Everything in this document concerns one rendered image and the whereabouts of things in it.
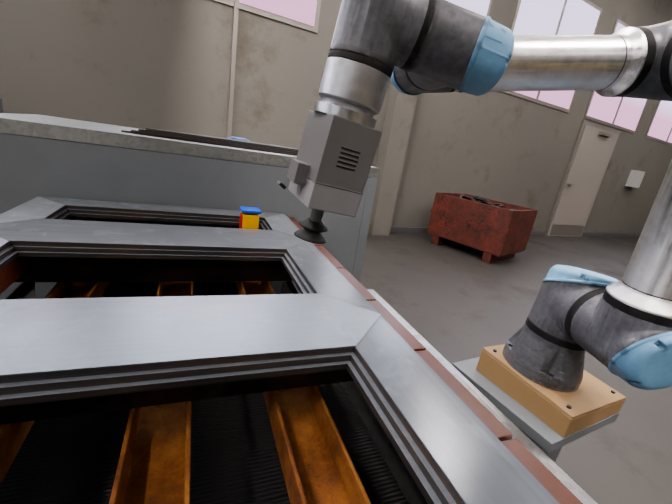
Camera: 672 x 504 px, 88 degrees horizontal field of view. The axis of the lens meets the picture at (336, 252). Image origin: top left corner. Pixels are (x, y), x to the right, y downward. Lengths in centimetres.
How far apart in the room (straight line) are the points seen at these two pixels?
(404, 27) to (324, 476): 56
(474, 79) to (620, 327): 44
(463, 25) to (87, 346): 56
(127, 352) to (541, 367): 71
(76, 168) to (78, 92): 271
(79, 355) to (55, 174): 92
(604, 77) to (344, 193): 45
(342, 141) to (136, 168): 100
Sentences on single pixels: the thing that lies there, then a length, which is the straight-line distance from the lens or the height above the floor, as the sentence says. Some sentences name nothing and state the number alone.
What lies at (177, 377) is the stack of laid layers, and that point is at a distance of 49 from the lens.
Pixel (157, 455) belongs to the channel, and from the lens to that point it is 61.
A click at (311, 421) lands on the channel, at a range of 65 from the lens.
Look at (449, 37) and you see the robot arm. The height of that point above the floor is 124.
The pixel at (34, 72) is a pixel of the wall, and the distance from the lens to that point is 409.
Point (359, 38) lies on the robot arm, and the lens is 42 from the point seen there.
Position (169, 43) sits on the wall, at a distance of 406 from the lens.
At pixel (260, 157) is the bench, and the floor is 103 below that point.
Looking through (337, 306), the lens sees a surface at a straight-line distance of 64.
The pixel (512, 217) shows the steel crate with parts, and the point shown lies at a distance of 453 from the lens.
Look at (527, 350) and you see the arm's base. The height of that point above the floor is 78.
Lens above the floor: 112
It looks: 17 degrees down
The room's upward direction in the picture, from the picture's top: 9 degrees clockwise
